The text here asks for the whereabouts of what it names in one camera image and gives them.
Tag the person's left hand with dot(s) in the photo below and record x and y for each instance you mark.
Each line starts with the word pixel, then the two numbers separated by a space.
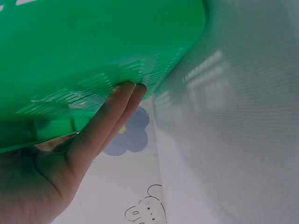
pixel 35 184

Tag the person's left fingers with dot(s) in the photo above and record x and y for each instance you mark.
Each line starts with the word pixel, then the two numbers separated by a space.
pixel 109 116

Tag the green slotted plastic basket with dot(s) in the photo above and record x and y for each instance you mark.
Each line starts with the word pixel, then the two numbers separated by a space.
pixel 88 51

